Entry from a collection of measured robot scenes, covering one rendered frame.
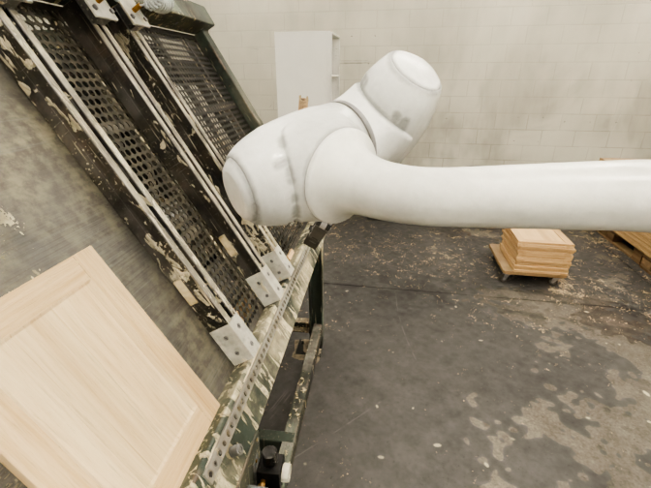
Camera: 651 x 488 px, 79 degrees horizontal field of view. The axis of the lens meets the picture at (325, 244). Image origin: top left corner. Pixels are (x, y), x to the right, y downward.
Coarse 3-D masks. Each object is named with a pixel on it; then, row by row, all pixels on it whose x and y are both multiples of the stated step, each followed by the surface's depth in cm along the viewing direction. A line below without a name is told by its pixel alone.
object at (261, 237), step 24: (144, 0) 125; (120, 24) 127; (144, 24) 131; (144, 48) 131; (144, 72) 132; (168, 96) 134; (192, 120) 140; (192, 144) 140; (216, 168) 142; (240, 216) 148; (264, 240) 151; (288, 264) 157
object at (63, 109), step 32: (0, 0) 83; (0, 32) 84; (32, 64) 86; (32, 96) 89; (64, 96) 90; (64, 128) 91; (96, 128) 94; (96, 160) 93; (128, 192) 95; (128, 224) 99; (160, 224) 100; (160, 256) 101; (192, 256) 106; (192, 288) 104; (224, 320) 107; (256, 352) 112
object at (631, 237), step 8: (600, 160) 451; (608, 160) 439; (600, 232) 445; (608, 232) 427; (616, 232) 408; (624, 232) 395; (632, 232) 382; (640, 232) 368; (648, 232) 359; (608, 240) 426; (616, 240) 419; (632, 240) 382; (640, 240) 369; (648, 240) 357; (624, 248) 404; (640, 248) 368; (648, 248) 357; (632, 256) 384; (640, 256) 371; (648, 256) 356; (640, 264) 369; (648, 264) 357; (648, 272) 356
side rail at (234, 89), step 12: (204, 36) 194; (204, 48) 196; (216, 48) 200; (204, 60) 198; (216, 60) 198; (216, 72) 200; (228, 72) 200; (228, 84) 201; (240, 96) 203; (240, 108) 205; (252, 108) 209; (252, 120) 207
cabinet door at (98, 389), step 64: (0, 320) 63; (64, 320) 73; (128, 320) 85; (0, 384) 60; (64, 384) 68; (128, 384) 79; (192, 384) 93; (0, 448) 56; (64, 448) 64; (128, 448) 73; (192, 448) 85
